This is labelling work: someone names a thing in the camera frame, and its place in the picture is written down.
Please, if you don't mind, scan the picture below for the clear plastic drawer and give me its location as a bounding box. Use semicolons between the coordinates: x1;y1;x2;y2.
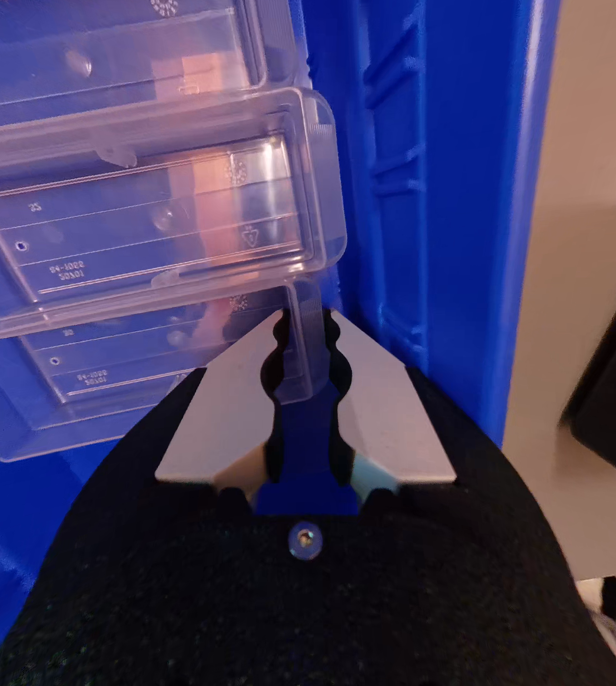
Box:
0;0;310;130
0;87;348;346
0;283;326;464

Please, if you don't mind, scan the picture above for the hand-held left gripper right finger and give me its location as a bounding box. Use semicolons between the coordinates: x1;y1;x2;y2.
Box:
329;310;457;503

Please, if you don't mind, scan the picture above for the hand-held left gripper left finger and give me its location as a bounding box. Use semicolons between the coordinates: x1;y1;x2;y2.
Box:
155;311;288;492

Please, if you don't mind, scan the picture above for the blue storage bin white label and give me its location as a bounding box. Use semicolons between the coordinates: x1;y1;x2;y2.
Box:
0;0;562;686

